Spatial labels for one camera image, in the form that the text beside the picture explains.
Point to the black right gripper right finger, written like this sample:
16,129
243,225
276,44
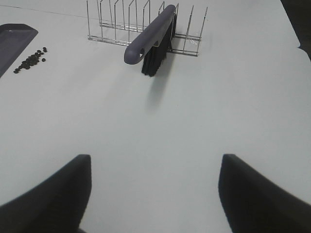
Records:
254,204

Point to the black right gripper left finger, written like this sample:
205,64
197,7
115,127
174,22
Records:
57,205

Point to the pile of coffee beans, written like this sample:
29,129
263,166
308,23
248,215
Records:
32,60

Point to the purple plastic dustpan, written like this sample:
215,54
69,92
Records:
14,38

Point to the metal wire rack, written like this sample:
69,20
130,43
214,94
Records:
119,22

